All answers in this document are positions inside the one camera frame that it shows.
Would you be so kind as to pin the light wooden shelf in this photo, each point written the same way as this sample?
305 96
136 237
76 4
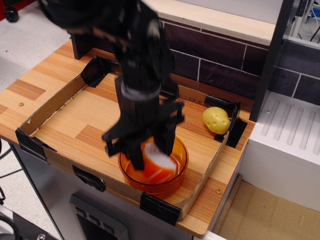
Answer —
223 23

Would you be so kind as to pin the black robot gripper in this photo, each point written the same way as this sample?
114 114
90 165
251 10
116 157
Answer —
139 120

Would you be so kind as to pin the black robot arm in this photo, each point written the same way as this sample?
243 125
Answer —
146 94

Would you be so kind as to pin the transparent orange plastic pot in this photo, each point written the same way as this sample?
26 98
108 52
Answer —
136 179

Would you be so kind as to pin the dark grey vertical post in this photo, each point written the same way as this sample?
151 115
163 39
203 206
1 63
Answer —
275 44

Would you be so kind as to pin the white toy sink drainboard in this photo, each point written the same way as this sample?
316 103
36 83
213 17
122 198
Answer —
282 156

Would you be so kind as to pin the cardboard fence with black tape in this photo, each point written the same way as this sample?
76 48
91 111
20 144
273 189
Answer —
64 132

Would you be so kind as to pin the black caster wheel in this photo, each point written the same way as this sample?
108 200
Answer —
11 13

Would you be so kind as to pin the orange white toy sushi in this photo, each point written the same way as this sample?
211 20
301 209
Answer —
159 168

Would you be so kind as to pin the grey oven control panel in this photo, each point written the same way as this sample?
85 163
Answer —
95 224

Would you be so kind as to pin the yellow toy potato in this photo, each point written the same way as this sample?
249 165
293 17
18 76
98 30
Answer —
216 120

